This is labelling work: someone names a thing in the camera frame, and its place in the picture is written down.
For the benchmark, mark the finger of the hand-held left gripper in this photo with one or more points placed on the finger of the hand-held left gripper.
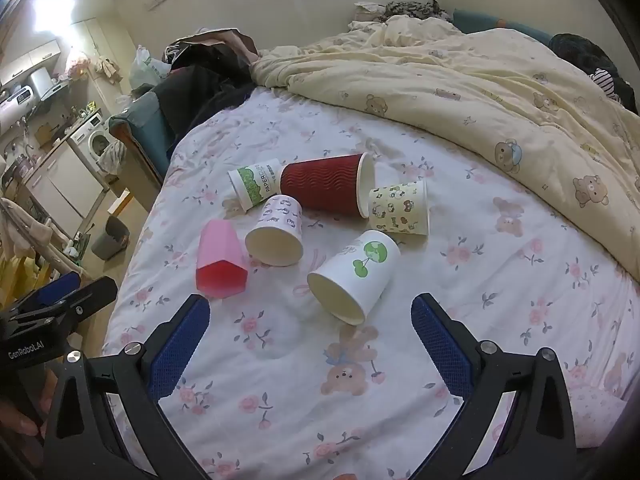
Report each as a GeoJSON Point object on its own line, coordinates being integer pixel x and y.
{"type": "Point", "coordinates": [50, 290]}
{"type": "Point", "coordinates": [90, 295]}

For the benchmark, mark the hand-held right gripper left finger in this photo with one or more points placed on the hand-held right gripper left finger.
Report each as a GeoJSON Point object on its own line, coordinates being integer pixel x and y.
{"type": "Point", "coordinates": [180, 345]}

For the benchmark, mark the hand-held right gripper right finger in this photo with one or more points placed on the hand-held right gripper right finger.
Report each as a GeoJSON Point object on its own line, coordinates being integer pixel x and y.
{"type": "Point", "coordinates": [445, 345]}

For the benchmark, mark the white cup with green tree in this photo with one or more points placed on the white cup with green tree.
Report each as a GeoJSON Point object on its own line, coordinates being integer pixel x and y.
{"type": "Point", "coordinates": [360, 270]}

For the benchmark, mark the pink plastic cup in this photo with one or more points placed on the pink plastic cup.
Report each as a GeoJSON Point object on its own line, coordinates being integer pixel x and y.
{"type": "Point", "coordinates": [220, 255]}

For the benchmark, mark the yellow cartoon print cup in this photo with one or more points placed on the yellow cartoon print cup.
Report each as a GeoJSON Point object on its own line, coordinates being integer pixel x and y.
{"type": "Point", "coordinates": [400, 207]}

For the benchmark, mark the white cup with purple print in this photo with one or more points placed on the white cup with purple print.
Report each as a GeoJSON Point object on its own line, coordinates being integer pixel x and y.
{"type": "Point", "coordinates": [280, 220]}

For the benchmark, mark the white cup with green label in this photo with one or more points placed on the white cup with green label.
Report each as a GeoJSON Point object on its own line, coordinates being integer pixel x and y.
{"type": "Point", "coordinates": [250, 185]}

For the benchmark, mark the dark red ribbed cup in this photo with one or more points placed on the dark red ribbed cup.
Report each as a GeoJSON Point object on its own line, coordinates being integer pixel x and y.
{"type": "Point", "coordinates": [320, 185]}

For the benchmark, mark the person's left hand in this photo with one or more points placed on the person's left hand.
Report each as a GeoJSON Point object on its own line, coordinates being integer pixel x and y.
{"type": "Point", "coordinates": [21, 425]}

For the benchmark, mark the floral bed sheet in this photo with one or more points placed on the floral bed sheet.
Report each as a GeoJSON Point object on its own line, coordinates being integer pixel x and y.
{"type": "Point", "coordinates": [450, 285]}

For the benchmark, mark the grey trash bin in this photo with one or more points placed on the grey trash bin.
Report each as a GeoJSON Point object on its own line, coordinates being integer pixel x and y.
{"type": "Point", "coordinates": [110, 237]}

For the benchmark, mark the beige hanging cloth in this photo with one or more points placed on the beige hanging cloth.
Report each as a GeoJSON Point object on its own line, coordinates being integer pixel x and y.
{"type": "Point", "coordinates": [20, 230]}

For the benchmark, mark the white kitchen cabinet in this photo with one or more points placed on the white kitchen cabinet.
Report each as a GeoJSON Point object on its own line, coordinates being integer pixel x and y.
{"type": "Point", "coordinates": [60, 180]}

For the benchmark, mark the white washing machine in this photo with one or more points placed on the white washing machine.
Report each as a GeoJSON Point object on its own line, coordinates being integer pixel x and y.
{"type": "Point", "coordinates": [92, 137]}

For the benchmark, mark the teal bed footboard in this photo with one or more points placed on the teal bed footboard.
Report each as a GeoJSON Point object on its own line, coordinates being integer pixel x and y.
{"type": "Point", "coordinates": [145, 125]}

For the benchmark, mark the white water heater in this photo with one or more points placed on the white water heater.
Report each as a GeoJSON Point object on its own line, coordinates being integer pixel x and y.
{"type": "Point", "coordinates": [37, 82]}

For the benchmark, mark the white plastic bag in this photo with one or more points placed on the white plastic bag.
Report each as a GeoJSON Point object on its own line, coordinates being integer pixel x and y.
{"type": "Point", "coordinates": [147, 65]}

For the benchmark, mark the dark clothes pile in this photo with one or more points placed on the dark clothes pile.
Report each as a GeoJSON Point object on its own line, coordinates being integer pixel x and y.
{"type": "Point", "coordinates": [200, 75]}

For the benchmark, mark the yellow bear print duvet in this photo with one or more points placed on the yellow bear print duvet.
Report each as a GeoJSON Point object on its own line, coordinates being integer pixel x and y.
{"type": "Point", "coordinates": [450, 85]}

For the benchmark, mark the striped cloth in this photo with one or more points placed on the striped cloth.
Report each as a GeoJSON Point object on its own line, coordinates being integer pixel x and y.
{"type": "Point", "coordinates": [605, 80]}

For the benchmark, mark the dark fuzzy blanket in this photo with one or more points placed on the dark fuzzy blanket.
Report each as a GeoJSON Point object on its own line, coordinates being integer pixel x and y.
{"type": "Point", "coordinates": [580, 52]}

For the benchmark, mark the teal pillow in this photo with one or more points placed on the teal pillow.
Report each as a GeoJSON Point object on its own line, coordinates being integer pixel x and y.
{"type": "Point", "coordinates": [500, 22]}

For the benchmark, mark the leopard print cloth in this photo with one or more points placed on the leopard print cloth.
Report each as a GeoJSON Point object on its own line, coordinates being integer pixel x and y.
{"type": "Point", "coordinates": [410, 10]}

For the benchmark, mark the white wall cabinet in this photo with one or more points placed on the white wall cabinet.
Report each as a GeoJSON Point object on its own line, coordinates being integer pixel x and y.
{"type": "Point", "coordinates": [30, 57]}

